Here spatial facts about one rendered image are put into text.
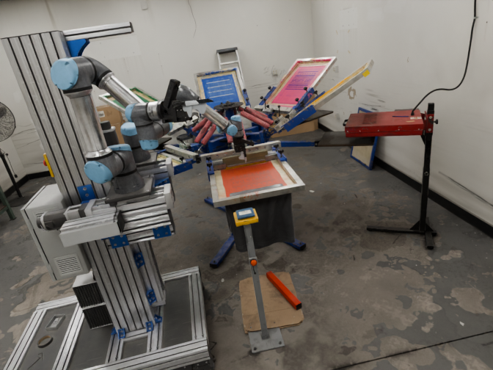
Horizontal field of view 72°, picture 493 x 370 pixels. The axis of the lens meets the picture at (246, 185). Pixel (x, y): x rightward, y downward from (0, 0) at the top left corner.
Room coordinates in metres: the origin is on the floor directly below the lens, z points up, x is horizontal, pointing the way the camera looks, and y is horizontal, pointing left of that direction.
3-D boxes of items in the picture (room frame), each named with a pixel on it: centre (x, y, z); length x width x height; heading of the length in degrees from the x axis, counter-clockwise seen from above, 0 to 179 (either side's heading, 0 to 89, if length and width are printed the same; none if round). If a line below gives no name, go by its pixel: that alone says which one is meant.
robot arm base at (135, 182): (1.63, 0.60, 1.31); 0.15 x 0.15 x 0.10
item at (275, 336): (1.71, 0.03, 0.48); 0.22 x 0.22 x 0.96; 5
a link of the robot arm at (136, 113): (1.43, 0.39, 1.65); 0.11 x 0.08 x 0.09; 72
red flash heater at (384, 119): (2.74, -1.23, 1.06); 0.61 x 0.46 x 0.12; 65
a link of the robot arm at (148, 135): (1.44, 0.38, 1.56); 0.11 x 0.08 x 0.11; 162
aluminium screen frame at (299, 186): (2.29, -0.04, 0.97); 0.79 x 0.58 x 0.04; 5
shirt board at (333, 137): (3.05, -0.55, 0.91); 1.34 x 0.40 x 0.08; 65
